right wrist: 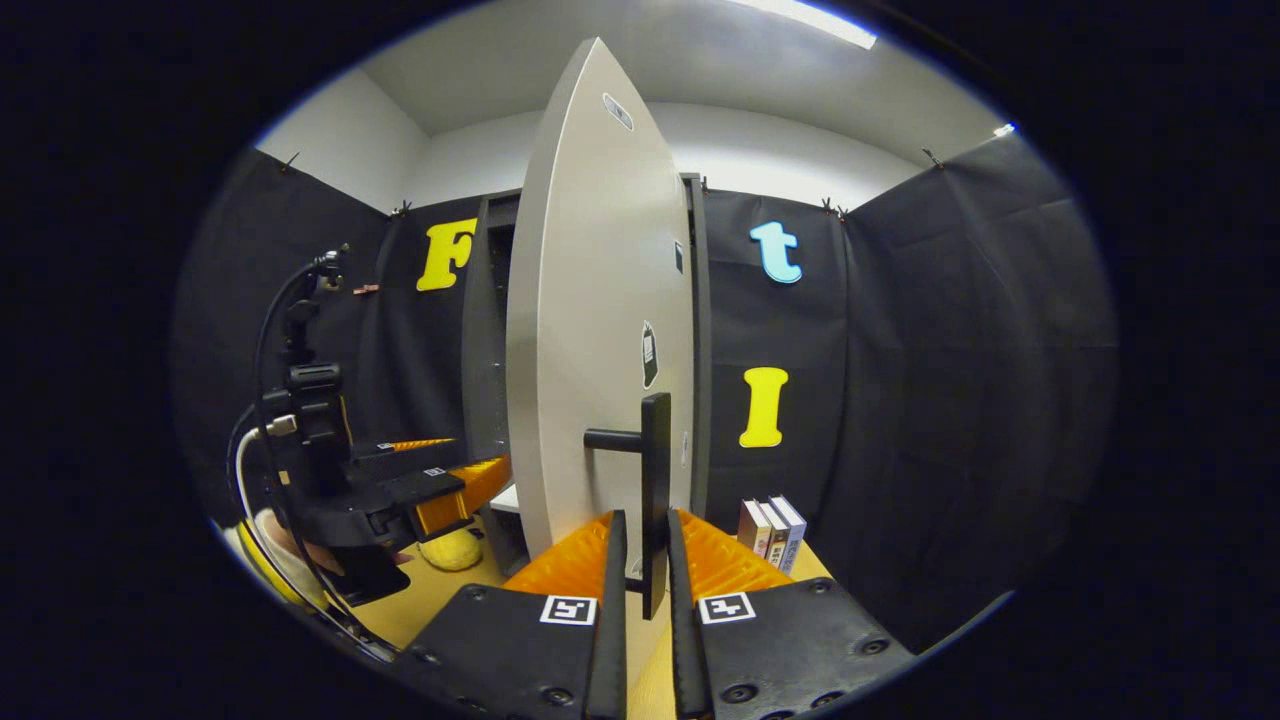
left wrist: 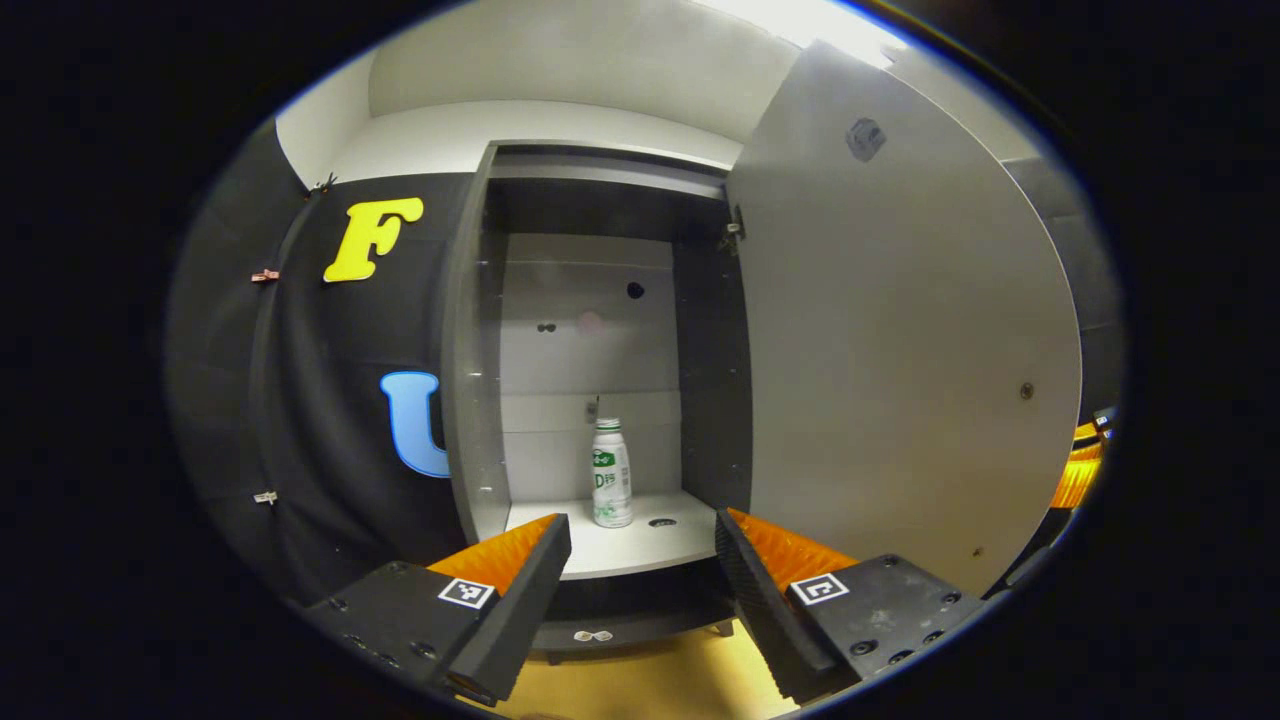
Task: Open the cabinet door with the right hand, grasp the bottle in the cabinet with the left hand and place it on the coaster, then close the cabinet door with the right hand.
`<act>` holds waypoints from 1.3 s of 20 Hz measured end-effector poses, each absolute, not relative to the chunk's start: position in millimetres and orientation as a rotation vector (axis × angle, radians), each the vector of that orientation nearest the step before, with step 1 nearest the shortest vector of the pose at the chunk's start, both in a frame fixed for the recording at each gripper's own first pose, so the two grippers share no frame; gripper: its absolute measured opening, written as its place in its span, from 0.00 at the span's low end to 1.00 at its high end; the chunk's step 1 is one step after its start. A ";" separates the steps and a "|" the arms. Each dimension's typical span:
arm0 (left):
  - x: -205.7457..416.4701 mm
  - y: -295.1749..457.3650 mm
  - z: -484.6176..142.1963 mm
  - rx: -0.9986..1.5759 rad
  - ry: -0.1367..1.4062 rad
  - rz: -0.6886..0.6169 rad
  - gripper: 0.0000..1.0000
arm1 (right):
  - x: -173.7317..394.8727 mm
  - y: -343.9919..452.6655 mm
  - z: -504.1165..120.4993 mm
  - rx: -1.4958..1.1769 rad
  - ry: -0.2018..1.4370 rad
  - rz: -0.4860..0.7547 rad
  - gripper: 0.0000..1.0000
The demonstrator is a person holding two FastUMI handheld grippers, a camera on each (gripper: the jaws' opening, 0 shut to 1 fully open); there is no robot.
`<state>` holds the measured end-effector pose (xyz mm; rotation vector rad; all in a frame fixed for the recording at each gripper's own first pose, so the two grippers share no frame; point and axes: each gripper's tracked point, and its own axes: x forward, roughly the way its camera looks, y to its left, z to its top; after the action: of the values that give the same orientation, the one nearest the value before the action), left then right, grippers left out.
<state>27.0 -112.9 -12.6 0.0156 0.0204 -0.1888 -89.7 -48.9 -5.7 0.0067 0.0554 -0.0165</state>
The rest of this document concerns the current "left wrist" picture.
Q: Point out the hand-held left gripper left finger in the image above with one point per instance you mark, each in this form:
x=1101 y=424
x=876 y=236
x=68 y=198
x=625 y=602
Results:
x=525 y=610

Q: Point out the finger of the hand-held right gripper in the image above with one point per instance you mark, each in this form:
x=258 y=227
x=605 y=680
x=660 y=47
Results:
x=1080 y=475

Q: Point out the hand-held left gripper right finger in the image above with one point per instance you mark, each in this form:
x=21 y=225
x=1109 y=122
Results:
x=765 y=610

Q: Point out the white bottle green label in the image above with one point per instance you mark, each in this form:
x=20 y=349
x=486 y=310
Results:
x=611 y=480

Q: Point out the beige cabinet door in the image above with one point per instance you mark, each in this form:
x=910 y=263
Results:
x=900 y=330

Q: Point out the dark grey cabinet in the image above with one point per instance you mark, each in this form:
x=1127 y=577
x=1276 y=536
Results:
x=590 y=340

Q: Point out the metal cabinet hinge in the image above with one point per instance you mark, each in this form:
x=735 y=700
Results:
x=733 y=232

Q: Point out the black backdrop cloth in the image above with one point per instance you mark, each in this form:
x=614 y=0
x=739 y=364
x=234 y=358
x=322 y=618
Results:
x=310 y=400

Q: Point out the copper cloth clip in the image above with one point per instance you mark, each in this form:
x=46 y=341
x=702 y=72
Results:
x=265 y=276

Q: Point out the long ceiling light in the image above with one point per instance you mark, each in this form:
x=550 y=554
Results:
x=810 y=25

